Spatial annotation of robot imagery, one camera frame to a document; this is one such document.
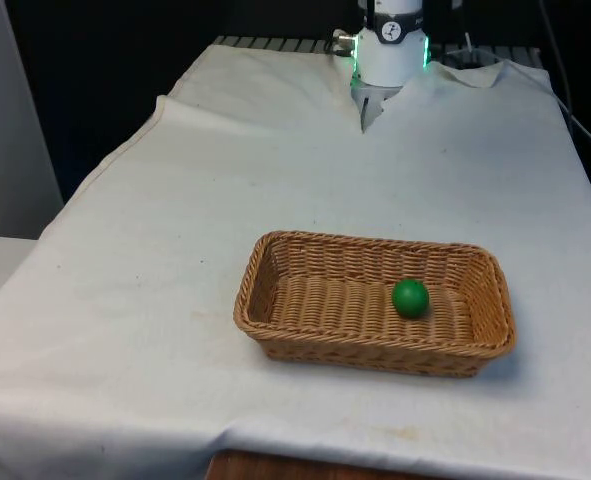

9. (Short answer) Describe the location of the green ball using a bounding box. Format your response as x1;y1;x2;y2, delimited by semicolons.
391;277;431;320

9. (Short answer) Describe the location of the rectangular wicker basket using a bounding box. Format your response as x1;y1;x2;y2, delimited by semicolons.
233;230;518;379

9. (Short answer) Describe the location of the grey cable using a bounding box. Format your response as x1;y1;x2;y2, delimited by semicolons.
538;0;591;154

